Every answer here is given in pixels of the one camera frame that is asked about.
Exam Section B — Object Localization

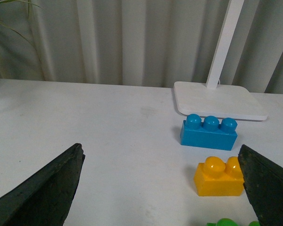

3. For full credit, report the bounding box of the top-camera left gripper black left finger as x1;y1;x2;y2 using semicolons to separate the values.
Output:
0;143;85;226

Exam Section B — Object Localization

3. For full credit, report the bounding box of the top-camera left gripper black right finger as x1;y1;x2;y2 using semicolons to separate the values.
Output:
238;145;283;226

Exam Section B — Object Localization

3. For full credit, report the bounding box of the yellow two-stud toy block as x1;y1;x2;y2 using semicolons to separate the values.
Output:
193;156;244;196

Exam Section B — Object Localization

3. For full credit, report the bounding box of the green toy block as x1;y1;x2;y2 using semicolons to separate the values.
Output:
206;218;260;226

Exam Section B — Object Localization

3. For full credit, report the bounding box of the blue three-stud toy block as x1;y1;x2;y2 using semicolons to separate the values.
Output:
180;114;238;151

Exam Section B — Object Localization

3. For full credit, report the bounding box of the white desk lamp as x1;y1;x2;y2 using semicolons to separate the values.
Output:
174;0;268;121

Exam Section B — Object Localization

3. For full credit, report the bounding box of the grey pleated curtain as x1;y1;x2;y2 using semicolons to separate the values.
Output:
0;0;283;94

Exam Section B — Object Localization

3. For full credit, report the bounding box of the green potted plant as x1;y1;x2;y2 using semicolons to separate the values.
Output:
0;0;42;64

